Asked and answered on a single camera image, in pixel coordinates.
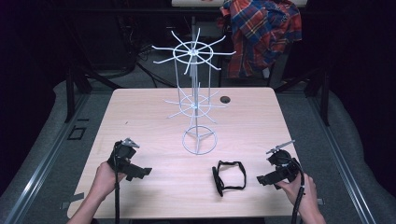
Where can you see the grey tape strip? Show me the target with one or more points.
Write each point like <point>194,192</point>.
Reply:
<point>320,202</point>

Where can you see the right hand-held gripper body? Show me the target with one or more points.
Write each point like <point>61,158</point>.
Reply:
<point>285,168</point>

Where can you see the plaid shirt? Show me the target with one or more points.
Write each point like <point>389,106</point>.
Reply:
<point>261,34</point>

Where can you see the person's left hand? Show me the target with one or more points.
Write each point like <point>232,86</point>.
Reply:
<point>106,180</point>

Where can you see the grey metal pole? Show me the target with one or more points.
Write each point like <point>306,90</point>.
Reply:
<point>193,31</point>

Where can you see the black metal stand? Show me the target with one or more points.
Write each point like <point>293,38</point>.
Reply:
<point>71,93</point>
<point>323,93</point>

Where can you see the person's right hand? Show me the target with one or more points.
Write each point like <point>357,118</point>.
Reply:
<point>299,193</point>

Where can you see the aluminium floor rail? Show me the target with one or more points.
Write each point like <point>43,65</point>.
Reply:
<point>46,155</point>
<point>342,161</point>

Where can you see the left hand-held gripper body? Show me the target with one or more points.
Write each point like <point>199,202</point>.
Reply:
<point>124,155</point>

